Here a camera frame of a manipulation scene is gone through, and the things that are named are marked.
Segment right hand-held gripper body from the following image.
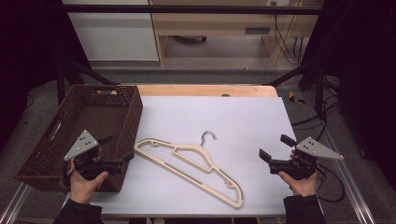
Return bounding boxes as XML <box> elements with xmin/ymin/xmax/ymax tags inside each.
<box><xmin>269</xmin><ymin>135</ymin><xmax>345</xmax><ymax>181</ymax></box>

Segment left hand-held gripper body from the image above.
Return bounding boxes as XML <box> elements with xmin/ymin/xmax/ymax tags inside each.
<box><xmin>64</xmin><ymin>130</ymin><xmax>125</xmax><ymax>182</ymax></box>

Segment brown woven basket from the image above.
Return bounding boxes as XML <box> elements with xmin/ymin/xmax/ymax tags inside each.
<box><xmin>14</xmin><ymin>84</ymin><xmax>144</xmax><ymax>193</ymax></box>

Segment beige clothes hanger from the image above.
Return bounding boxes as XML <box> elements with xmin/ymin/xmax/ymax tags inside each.
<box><xmin>134</xmin><ymin>131</ymin><xmax>245</xmax><ymax>209</ymax></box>

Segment person's right hand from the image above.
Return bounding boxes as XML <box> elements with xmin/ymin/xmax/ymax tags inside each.
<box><xmin>277</xmin><ymin>149</ymin><xmax>319</xmax><ymax>198</ymax></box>

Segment person's left hand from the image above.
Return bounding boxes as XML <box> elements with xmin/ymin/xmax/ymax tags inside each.
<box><xmin>68</xmin><ymin>159</ymin><xmax>110</xmax><ymax>204</ymax></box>

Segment yellow and black clip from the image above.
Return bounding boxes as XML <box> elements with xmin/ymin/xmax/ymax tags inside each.
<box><xmin>288</xmin><ymin>91</ymin><xmax>306</xmax><ymax>105</ymax></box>

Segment white table mat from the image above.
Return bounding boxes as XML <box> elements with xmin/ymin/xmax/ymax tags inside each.
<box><xmin>64</xmin><ymin>95</ymin><xmax>297</xmax><ymax>217</ymax></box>

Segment black metal stand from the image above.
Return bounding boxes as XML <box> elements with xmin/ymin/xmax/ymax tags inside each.
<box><xmin>56</xmin><ymin>58</ymin><xmax>120</xmax><ymax>105</ymax></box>
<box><xmin>263</xmin><ymin>59</ymin><xmax>326</xmax><ymax>118</ymax></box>

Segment dark curtain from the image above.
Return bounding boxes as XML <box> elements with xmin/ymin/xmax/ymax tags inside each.
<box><xmin>0</xmin><ymin>0</ymin><xmax>92</xmax><ymax>150</ymax></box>
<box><xmin>301</xmin><ymin>0</ymin><xmax>396</xmax><ymax>189</ymax></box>

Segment white cabinet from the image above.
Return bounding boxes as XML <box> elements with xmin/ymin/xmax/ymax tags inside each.
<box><xmin>61</xmin><ymin>0</ymin><xmax>160</xmax><ymax>62</ymax></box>

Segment flat grey device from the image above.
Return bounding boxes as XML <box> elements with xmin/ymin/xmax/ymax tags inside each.
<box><xmin>172</xmin><ymin>35</ymin><xmax>208</xmax><ymax>44</ymax></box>

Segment light wooden desk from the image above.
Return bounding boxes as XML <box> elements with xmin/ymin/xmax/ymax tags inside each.
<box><xmin>148</xmin><ymin>0</ymin><xmax>325</xmax><ymax>67</ymax></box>

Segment black floor cables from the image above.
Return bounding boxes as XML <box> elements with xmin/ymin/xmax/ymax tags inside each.
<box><xmin>291</xmin><ymin>77</ymin><xmax>344</xmax><ymax>143</ymax></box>

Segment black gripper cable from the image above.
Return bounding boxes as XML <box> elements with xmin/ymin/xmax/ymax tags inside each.
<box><xmin>316</xmin><ymin>164</ymin><xmax>347</xmax><ymax>203</ymax></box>

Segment aluminium rail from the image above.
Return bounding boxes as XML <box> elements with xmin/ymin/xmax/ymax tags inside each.
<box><xmin>303</xmin><ymin>91</ymin><xmax>377</xmax><ymax>224</ymax></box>
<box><xmin>0</xmin><ymin>182</ymin><xmax>33</xmax><ymax>224</ymax></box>

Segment bundle of hanging cables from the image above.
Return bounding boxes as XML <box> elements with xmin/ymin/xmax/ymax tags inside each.
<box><xmin>272</xmin><ymin>1</ymin><xmax>304</xmax><ymax>66</ymax></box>

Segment grey drawer handle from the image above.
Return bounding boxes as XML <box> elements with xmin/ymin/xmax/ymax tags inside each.
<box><xmin>244</xmin><ymin>27</ymin><xmax>271</xmax><ymax>35</ymax></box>

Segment black horizontal frame bar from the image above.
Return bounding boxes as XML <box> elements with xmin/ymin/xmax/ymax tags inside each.
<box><xmin>60</xmin><ymin>4</ymin><xmax>323</xmax><ymax>16</ymax></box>

